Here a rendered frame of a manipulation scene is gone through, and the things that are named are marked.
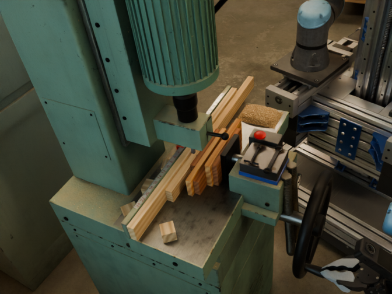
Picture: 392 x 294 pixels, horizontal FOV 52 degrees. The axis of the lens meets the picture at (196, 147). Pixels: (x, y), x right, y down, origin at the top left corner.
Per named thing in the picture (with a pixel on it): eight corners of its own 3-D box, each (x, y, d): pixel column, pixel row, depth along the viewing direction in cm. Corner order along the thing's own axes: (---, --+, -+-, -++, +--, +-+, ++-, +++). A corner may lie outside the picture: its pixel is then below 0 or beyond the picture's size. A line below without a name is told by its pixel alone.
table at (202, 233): (242, 300, 88) (241, 286, 84) (130, 251, 101) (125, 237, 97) (318, 132, 126) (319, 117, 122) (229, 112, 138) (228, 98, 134)
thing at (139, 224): (137, 241, 95) (133, 229, 92) (130, 238, 96) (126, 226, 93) (237, 100, 133) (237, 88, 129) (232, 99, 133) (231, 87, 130)
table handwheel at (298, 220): (342, 151, 98) (335, 204, 121) (265, 132, 106) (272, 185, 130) (306, 259, 85) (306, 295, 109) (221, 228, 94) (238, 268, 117)
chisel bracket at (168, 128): (202, 156, 102) (199, 130, 97) (157, 143, 108) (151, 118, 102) (215, 138, 107) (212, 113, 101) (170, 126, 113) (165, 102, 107)
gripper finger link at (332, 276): (325, 295, 96) (364, 298, 89) (315, 279, 93) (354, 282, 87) (329, 284, 98) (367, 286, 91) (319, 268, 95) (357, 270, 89)
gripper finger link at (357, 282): (336, 290, 90) (377, 293, 84) (333, 286, 89) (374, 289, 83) (341, 272, 93) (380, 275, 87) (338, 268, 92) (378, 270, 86)
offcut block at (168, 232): (177, 240, 95) (175, 231, 92) (163, 243, 94) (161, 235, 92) (174, 228, 97) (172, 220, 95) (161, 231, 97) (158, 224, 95)
